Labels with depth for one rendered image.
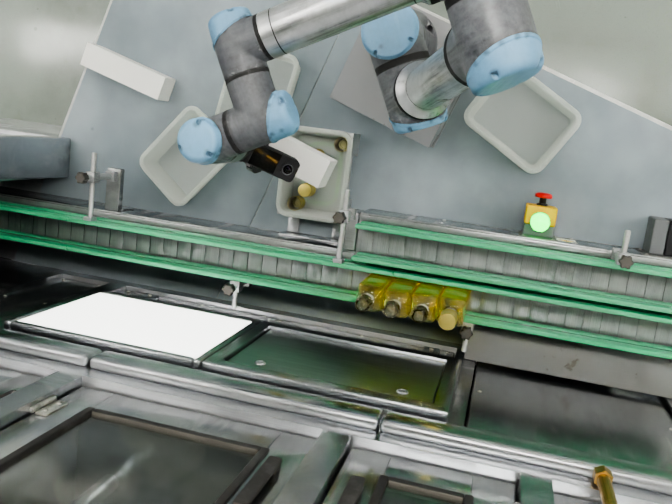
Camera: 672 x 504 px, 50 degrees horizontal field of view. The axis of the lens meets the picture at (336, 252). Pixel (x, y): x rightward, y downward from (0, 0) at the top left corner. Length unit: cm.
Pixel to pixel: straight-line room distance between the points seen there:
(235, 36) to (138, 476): 68
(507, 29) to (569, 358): 87
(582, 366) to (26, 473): 117
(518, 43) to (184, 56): 110
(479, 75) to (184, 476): 72
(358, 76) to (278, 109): 59
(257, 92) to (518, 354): 89
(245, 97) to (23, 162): 93
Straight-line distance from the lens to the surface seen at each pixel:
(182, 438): 120
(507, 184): 178
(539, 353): 171
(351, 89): 172
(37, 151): 202
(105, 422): 125
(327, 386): 132
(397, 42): 148
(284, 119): 116
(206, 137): 118
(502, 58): 108
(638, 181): 180
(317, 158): 146
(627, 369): 174
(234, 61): 119
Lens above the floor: 253
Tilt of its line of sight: 74 degrees down
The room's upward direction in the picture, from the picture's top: 119 degrees counter-clockwise
